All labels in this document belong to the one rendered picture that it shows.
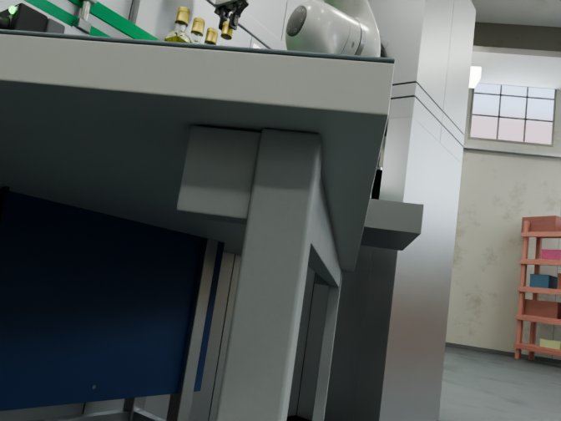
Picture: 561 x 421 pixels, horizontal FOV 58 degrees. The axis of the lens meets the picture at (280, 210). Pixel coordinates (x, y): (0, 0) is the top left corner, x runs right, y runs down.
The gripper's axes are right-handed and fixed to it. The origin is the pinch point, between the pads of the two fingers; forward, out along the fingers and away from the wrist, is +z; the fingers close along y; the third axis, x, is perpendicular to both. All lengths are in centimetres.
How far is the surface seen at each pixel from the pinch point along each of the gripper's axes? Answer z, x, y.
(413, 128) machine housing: 2, 94, 23
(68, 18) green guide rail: 32, -55, 14
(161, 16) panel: 3.6, -15.5, -12.0
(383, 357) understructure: 97, 92, 21
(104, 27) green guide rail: 30, -47, 13
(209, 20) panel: -5.1, 2.6, -12.0
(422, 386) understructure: 110, 135, 23
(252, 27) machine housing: -14.5, 23.9, -12.8
